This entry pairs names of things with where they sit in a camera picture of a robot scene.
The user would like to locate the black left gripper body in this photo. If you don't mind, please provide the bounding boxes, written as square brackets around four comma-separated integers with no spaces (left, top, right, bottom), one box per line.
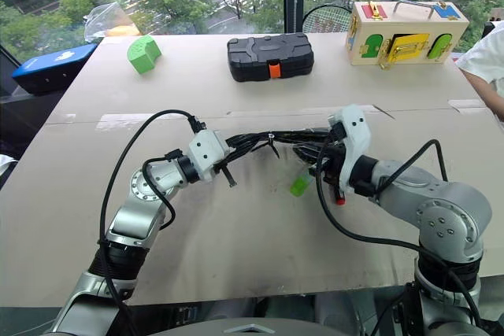
[214,135,248,168]

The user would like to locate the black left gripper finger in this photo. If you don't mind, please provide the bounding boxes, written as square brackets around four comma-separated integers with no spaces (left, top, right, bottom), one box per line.
[235,132,277,146]
[235,139,283,158]

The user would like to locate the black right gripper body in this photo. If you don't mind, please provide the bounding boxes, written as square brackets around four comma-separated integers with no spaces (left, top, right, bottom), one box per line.
[314,121,349,195]

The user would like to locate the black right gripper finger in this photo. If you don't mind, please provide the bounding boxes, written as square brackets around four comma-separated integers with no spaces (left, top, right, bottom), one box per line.
[275,128,332,143]
[292,143,329,164]

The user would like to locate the transparent grid pouch black zipper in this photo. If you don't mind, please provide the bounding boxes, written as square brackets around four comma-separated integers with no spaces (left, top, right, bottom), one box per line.
[218,128,344,200]

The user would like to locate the brown cardboard sheet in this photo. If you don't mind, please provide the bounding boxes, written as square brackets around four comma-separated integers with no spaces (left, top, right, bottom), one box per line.
[43,31,498,126]
[0,104,504,308]

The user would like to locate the black tool case orange latch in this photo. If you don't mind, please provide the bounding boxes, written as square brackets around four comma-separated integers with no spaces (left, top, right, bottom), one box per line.
[226,32,316,83]

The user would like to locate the clear tape strip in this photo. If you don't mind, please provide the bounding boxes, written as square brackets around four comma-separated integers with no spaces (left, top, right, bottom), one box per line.
[95,113,159,131]
[448,98,488,114]

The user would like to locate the badminton racket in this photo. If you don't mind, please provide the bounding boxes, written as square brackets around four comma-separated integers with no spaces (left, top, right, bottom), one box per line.
[302,2,354,34]

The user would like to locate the green curved block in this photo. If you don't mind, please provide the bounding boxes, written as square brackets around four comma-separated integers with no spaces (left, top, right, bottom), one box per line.
[126,35,163,75]

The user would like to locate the wooden lock box colourful doors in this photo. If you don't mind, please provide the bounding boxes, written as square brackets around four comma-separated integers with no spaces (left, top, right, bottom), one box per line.
[345,0,471,71]

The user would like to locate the yellow object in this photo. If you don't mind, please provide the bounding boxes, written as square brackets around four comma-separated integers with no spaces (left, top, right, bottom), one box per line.
[105,24,139,38]

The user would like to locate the grey rounded robot torso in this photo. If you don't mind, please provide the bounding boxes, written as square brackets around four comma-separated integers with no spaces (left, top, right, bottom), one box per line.
[148,315,358,336]

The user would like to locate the person's arm white sleeve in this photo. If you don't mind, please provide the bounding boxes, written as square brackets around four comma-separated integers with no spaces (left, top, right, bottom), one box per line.
[455,20,504,98]

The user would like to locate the clear plastic bag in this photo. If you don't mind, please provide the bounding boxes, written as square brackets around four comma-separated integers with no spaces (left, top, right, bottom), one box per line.
[83,1,139,42]

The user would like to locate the blue flat device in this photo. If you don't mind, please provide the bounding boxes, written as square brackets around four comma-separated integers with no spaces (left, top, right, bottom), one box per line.
[10,42,98,96]

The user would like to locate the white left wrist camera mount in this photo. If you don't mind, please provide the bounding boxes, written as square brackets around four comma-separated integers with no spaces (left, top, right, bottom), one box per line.
[187,129,234,184]

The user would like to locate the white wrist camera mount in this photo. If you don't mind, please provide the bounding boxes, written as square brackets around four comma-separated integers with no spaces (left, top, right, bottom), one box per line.
[328,104,372,196]
[187,129,234,184]

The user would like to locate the black strap on wrist mount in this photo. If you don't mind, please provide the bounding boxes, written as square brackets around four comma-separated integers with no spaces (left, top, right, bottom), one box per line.
[219,165,238,189]

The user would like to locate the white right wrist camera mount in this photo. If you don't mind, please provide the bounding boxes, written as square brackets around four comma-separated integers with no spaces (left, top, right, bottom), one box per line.
[328,104,372,196]

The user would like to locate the short black right arm cable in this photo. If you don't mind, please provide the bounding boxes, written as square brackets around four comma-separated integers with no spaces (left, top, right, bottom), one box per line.
[369,138,449,200]

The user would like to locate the short black arm cable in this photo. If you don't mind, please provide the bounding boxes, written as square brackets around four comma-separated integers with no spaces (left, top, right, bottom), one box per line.
[369,138,449,200]
[140,149,183,231]

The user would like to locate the short black left arm cable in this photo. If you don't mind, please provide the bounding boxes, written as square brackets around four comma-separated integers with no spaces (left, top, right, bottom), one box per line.
[140,149,183,231]

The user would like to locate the long black left arm cable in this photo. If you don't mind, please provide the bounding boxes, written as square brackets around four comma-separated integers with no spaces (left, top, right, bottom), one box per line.
[97,109,208,336]

